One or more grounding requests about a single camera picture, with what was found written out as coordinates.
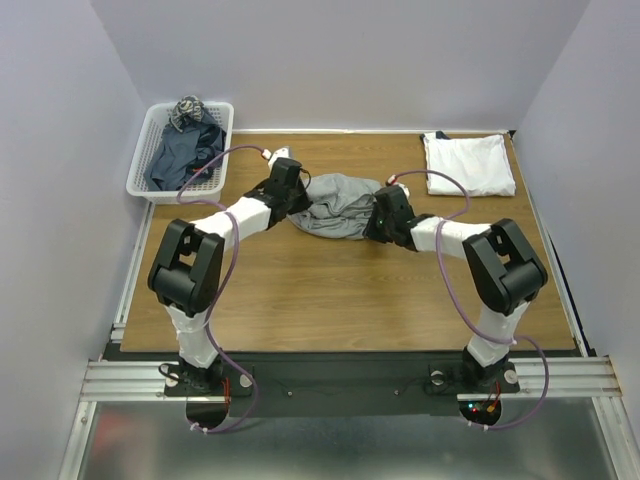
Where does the purple cable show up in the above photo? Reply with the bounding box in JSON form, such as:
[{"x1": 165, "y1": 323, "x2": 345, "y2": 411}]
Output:
[
  {"x1": 177, "y1": 143, "x2": 266, "y2": 435},
  {"x1": 388, "y1": 168, "x2": 554, "y2": 434}
]

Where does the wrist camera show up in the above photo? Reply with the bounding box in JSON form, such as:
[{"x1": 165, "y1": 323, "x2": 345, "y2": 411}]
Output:
[
  {"x1": 268, "y1": 146, "x2": 292, "y2": 163},
  {"x1": 387, "y1": 182, "x2": 411, "y2": 199}
]

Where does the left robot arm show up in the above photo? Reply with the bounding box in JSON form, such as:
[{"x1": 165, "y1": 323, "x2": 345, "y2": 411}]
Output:
[{"x1": 148, "y1": 147, "x2": 310, "y2": 394}]

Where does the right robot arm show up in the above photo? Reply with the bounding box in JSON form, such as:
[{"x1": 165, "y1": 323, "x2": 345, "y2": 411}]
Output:
[{"x1": 364, "y1": 185, "x2": 548, "y2": 390}]

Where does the patterned navy garment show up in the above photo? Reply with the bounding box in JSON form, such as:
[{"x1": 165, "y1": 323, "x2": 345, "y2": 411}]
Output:
[{"x1": 169, "y1": 95, "x2": 205, "y2": 133}]

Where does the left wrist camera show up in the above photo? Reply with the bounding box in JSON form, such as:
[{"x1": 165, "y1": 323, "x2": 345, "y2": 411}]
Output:
[{"x1": 268, "y1": 146, "x2": 292, "y2": 163}]

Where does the folded white tank top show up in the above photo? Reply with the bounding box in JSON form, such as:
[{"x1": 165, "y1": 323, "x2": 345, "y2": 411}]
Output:
[{"x1": 421, "y1": 131, "x2": 516, "y2": 197}]

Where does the dark navy tank top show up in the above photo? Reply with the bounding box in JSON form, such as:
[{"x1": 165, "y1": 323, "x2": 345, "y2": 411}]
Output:
[{"x1": 144, "y1": 123, "x2": 226, "y2": 191}]

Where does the white plastic laundry basket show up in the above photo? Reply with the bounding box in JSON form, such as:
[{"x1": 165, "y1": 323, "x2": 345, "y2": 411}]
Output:
[{"x1": 126, "y1": 100, "x2": 235, "y2": 205}]

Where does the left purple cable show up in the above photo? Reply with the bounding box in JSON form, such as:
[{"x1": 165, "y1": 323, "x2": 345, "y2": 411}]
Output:
[{"x1": 177, "y1": 143, "x2": 266, "y2": 435}]

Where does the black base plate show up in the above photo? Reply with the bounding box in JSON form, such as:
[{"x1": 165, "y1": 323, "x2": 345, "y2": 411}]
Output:
[{"x1": 102, "y1": 349, "x2": 591, "y2": 419}]

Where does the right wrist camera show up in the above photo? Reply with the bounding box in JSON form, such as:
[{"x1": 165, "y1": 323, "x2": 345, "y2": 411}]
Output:
[{"x1": 387, "y1": 182, "x2": 411, "y2": 199}]

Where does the grey tank top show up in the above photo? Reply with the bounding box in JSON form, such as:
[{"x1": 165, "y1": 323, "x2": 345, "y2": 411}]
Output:
[{"x1": 288, "y1": 173, "x2": 382, "y2": 240}]

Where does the aluminium frame rail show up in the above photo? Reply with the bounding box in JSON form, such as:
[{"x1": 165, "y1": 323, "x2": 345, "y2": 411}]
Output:
[{"x1": 79, "y1": 357, "x2": 174, "y2": 401}]

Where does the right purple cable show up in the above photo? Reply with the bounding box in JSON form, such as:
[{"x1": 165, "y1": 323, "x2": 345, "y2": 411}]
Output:
[{"x1": 388, "y1": 168, "x2": 554, "y2": 434}]

